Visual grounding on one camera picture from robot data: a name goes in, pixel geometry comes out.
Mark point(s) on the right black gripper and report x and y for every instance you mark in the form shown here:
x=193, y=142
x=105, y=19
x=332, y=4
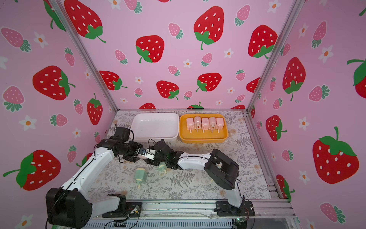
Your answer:
x=158, y=153

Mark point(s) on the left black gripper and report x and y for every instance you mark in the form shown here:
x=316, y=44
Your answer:
x=133, y=157

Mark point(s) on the green sharpener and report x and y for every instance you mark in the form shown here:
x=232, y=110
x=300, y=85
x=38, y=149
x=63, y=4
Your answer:
x=140, y=176
x=162, y=167

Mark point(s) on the white plastic storage tray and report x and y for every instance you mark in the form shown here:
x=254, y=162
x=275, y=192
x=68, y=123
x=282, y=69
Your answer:
x=155, y=126

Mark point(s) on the yellow plastic storage tray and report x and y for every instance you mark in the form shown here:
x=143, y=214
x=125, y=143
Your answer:
x=200, y=137

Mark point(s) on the pink sharpener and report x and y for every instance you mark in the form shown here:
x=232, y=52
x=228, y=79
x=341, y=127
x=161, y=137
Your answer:
x=197, y=123
x=205, y=124
x=212, y=123
x=219, y=124
x=190, y=124

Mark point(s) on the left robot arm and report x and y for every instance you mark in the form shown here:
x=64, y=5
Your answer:
x=68, y=205

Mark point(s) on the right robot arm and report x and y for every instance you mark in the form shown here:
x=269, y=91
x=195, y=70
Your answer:
x=221, y=168

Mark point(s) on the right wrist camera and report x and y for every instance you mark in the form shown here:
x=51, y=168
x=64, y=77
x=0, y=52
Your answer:
x=147, y=153

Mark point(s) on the aluminium front rail frame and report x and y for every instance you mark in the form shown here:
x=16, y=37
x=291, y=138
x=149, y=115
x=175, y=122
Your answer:
x=199, y=214

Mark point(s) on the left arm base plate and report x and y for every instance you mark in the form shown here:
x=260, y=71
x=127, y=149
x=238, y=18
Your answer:
x=126, y=210

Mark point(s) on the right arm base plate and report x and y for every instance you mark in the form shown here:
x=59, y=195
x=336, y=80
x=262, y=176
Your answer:
x=224, y=209

